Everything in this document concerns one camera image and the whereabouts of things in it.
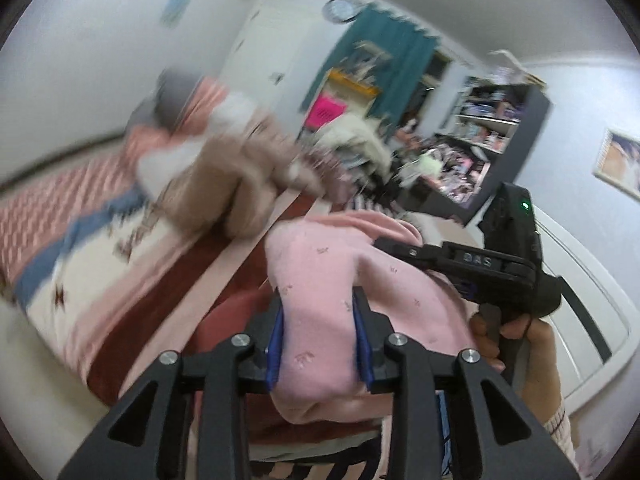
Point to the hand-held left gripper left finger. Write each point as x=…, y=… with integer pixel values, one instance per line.
x=274, y=347

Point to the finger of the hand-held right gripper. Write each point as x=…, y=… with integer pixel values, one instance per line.
x=405, y=252
x=467, y=290

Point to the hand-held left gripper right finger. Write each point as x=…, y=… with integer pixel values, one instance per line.
x=361, y=345

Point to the pink dotted garment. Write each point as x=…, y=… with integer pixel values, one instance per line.
x=320, y=270

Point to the person's right forearm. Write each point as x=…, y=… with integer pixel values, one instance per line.
x=547, y=415

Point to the person's right hand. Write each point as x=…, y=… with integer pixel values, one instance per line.
x=537, y=355

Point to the white bed headboard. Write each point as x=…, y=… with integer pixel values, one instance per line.
x=585, y=255

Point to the white bag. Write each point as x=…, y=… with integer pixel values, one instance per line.
x=422, y=167

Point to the dark cluttered desk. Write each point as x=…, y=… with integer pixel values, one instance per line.
x=450, y=175

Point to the dark tall bookshelf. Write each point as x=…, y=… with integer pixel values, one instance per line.
x=525, y=125

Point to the white laundry pile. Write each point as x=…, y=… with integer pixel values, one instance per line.
x=355, y=140

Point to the yellow shelf unit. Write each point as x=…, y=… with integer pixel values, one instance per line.
x=327, y=107

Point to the pinkish beige duvet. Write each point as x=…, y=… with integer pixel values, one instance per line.
x=225, y=185

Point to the window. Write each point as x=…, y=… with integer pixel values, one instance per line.
x=437, y=67

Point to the teal curtain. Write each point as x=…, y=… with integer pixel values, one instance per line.
x=395, y=60

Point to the striped bed blanket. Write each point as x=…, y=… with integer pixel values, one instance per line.
x=100, y=260

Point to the white door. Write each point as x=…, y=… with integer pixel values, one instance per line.
x=270, y=45

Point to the grey cloth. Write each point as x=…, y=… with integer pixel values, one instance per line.
x=172, y=97

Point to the framed wall picture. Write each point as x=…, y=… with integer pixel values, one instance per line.
x=620, y=160

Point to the round wall clock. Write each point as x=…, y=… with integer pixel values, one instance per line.
x=341, y=9

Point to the small blue wall poster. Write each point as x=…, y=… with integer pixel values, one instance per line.
x=176, y=5

